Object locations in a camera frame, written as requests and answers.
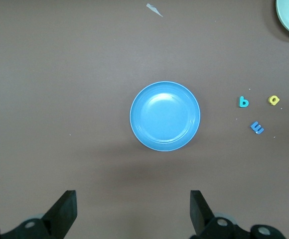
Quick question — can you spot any yellow foam letter a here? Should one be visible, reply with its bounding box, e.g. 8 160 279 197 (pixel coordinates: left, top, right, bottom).
268 95 281 106

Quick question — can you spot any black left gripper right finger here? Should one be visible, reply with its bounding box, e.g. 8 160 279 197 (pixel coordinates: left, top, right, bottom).
190 190 250 239

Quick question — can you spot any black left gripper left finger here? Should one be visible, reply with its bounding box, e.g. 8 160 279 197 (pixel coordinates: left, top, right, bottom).
16 190 78 239

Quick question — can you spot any white tape scrap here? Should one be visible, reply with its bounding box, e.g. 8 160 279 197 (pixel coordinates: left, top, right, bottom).
146 3 163 17

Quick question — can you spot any blue plate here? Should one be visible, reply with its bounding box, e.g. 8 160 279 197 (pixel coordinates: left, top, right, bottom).
130 81 201 152

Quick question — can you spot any blue foam letter m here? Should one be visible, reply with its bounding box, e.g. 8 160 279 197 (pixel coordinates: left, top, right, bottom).
250 120 265 135

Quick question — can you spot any brown table cover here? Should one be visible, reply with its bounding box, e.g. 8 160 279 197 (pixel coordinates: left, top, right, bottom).
0 0 289 239

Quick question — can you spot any teal foam letter p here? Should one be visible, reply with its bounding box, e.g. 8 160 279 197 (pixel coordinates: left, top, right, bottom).
238 96 250 108

